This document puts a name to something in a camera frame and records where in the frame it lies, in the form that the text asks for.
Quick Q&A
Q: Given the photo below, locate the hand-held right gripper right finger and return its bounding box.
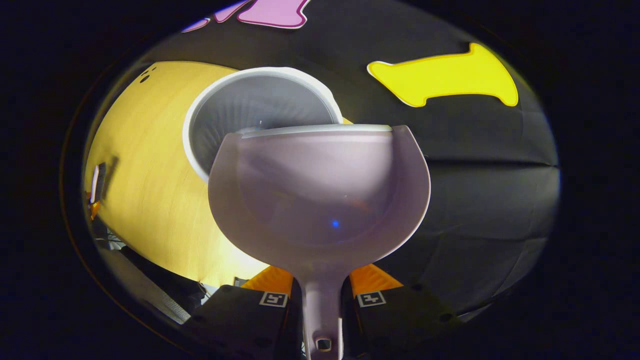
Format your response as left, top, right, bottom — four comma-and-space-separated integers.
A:
341, 264, 464, 357

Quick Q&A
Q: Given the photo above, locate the white ribbed garbage bin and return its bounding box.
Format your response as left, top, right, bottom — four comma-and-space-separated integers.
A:
182, 66, 345, 183

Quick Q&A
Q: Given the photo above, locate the mauve plastic dustpan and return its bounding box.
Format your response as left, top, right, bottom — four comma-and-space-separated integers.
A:
207, 124, 432, 360

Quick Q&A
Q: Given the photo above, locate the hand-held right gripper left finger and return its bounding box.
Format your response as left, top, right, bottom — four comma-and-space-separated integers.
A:
190, 265, 306, 357

